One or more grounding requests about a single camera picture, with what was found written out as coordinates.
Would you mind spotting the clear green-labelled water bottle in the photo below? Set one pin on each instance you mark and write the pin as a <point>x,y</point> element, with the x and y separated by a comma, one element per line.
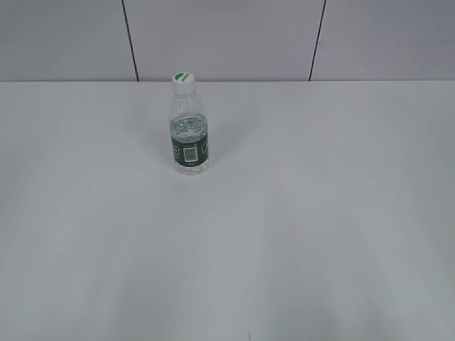
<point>188,127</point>

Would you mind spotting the white green bottle cap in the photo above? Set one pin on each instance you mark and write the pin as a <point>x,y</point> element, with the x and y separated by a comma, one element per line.
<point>184,83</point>

